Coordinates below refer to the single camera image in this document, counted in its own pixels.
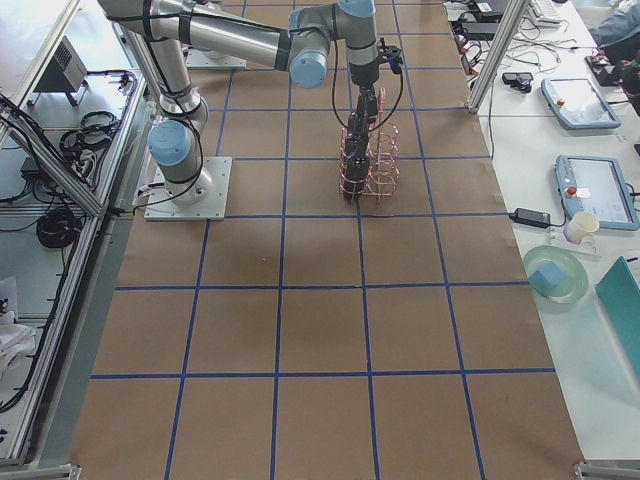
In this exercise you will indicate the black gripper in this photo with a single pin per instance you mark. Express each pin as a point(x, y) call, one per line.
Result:
point(363, 76)

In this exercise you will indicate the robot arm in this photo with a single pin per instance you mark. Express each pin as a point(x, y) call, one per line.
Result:
point(174, 35)

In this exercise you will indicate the wine bottle in basket left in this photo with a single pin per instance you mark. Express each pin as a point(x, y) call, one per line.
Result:
point(357, 125)

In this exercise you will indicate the wine bottle in basket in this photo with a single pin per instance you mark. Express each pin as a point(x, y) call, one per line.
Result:
point(357, 125)
point(354, 172)

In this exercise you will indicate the wine bottle in basket right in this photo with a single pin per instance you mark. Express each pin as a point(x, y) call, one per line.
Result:
point(354, 172)

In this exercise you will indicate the upper blue teach pendant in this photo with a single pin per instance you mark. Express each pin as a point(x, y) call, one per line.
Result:
point(578, 104)

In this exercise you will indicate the blue teach pendant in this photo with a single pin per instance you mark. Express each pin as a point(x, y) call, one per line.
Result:
point(578, 104)
point(596, 185)

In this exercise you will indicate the black power brick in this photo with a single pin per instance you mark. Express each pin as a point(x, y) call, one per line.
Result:
point(533, 218)

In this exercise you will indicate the lower blue teach pendant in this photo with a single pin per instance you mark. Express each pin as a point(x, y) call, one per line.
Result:
point(596, 185)

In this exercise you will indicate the white paper cup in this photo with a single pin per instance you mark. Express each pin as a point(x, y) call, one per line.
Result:
point(582, 224)

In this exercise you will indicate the blue sponge block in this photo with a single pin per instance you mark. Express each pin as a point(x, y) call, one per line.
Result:
point(547, 277)

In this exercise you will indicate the green glass plate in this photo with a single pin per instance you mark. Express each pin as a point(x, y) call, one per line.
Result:
point(571, 290)

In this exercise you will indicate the grey electronics box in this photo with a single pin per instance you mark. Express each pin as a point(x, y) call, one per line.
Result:
point(65, 73)

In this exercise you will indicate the teal folder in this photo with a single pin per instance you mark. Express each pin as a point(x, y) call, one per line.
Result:
point(618, 292)

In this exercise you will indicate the copper wire wine basket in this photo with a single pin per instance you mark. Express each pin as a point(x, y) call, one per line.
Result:
point(382, 150)

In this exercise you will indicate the aluminium frame post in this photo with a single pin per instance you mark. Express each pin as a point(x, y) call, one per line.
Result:
point(506, 30)

